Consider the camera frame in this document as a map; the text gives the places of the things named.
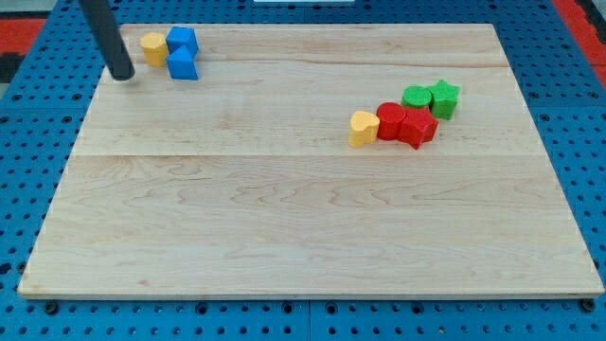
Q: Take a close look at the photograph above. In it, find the green cylinder block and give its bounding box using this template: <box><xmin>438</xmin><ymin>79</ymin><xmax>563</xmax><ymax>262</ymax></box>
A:
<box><xmin>401</xmin><ymin>85</ymin><xmax>433</xmax><ymax>108</ymax></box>

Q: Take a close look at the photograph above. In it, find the light wooden board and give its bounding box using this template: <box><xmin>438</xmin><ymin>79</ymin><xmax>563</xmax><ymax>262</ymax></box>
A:
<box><xmin>18</xmin><ymin>24</ymin><xmax>604</xmax><ymax>300</ymax></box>

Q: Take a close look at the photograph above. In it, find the red cylinder block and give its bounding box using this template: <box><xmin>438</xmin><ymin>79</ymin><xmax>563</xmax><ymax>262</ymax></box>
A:
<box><xmin>376</xmin><ymin>102</ymin><xmax>406</xmax><ymax>140</ymax></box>

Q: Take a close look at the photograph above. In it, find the yellow heart block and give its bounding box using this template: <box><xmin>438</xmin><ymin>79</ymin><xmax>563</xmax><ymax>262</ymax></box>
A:
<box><xmin>348</xmin><ymin>111</ymin><xmax>380</xmax><ymax>148</ymax></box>

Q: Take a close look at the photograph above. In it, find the red star block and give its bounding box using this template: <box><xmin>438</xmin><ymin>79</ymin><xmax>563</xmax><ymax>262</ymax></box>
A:
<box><xmin>397</xmin><ymin>107</ymin><xmax>438</xmax><ymax>150</ymax></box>

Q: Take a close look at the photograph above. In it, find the blue cube block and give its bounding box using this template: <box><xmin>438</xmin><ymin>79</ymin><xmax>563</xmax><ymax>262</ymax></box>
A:
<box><xmin>167</xmin><ymin>27</ymin><xmax>199</xmax><ymax>58</ymax></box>

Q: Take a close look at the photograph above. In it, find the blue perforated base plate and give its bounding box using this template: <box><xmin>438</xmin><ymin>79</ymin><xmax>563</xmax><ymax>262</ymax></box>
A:
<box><xmin>1</xmin><ymin>0</ymin><xmax>605</xmax><ymax>340</ymax></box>

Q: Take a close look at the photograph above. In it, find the yellow pentagon block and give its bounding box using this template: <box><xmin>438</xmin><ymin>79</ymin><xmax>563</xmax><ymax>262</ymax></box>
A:
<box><xmin>140</xmin><ymin>32</ymin><xmax>169</xmax><ymax>67</ymax></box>

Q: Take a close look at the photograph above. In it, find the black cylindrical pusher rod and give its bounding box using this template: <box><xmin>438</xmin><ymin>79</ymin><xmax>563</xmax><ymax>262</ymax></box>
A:
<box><xmin>78</xmin><ymin>0</ymin><xmax>135</xmax><ymax>81</ymax></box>

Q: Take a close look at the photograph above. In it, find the blue triangle block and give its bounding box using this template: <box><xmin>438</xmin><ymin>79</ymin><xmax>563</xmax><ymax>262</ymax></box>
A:
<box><xmin>167</xmin><ymin>46</ymin><xmax>199</xmax><ymax>81</ymax></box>

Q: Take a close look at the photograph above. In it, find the green star block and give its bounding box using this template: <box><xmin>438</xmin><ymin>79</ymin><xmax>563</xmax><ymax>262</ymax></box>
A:
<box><xmin>427</xmin><ymin>80</ymin><xmax>460</xmax><ymax>120</ymax></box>

